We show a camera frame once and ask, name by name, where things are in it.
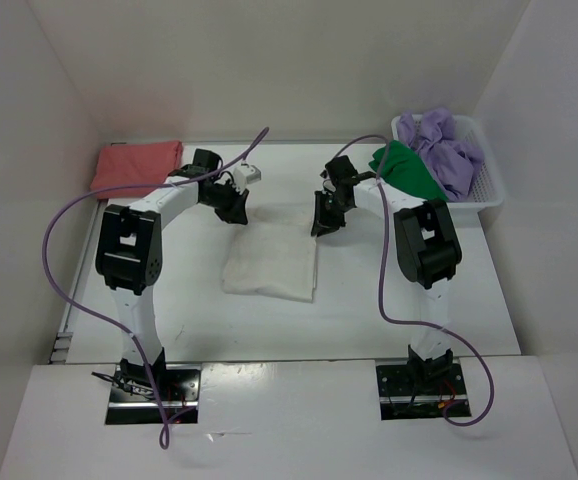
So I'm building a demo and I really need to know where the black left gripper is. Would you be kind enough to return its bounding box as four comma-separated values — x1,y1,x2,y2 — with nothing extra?
201,179,249,225

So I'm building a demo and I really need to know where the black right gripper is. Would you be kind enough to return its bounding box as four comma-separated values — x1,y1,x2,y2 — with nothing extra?
310,189,352,237

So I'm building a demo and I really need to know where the cream white t shirt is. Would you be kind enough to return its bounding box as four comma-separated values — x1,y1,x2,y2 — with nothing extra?
221,204,317,303

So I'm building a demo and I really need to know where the red t shirt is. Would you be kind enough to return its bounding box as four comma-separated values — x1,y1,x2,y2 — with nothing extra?
90,140,183,200

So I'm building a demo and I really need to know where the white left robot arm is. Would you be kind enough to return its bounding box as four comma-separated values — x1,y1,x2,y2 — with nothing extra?
95,149,261,400

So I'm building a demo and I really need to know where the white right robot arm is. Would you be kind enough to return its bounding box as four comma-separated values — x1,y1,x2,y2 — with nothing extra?
311,156,462,393

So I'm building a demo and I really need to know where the green t shirt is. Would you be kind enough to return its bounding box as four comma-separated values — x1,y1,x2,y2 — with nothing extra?
368,140,448,201

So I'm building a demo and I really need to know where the purple t shirt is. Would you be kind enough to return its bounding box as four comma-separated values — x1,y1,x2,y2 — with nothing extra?
396,107,485,202

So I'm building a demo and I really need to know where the white plastic basket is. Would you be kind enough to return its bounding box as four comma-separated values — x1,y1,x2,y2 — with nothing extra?
391,112,506,217

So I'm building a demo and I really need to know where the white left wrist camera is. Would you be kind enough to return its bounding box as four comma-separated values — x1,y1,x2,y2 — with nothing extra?
232,162,262,193

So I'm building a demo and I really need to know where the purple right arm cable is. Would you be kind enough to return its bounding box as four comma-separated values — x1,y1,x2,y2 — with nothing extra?
331,133,497,426

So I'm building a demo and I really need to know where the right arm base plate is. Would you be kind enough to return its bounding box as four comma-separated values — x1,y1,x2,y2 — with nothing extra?
375,361,471,421

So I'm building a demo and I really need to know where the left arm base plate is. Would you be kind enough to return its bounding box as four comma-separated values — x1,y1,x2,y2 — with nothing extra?
91,364,202,425

